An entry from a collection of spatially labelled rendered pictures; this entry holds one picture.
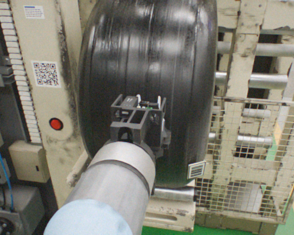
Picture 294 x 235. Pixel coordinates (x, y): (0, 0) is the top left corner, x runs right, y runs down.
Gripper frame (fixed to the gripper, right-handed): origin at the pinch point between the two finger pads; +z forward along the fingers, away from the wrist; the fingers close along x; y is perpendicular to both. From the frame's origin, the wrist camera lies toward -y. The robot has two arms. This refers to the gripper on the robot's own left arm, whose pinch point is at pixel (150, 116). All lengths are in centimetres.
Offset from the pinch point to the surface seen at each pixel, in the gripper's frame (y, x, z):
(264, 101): -17, -37, 62
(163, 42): 13.0, -1.1, 6.1
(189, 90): 4.9, -6.8, 2.6
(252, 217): -84, -45, 70
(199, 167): -13.3, -10.5, 4.5
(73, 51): 6.4, 25.7, 24.7
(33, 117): -14.0, 39.7, 22.4
